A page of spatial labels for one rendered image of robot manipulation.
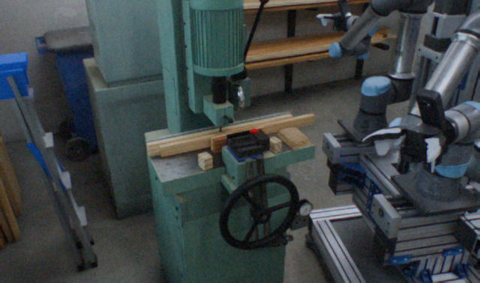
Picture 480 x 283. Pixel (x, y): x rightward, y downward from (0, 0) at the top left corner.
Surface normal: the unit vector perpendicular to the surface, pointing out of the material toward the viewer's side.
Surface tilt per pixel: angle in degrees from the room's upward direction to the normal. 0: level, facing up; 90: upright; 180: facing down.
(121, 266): 0
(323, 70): 90
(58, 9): 90
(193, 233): 90
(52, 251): 0
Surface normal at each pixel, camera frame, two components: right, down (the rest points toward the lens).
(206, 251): 0.41, 0.40
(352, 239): 0.00, -0.90
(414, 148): -0.81, 0.26
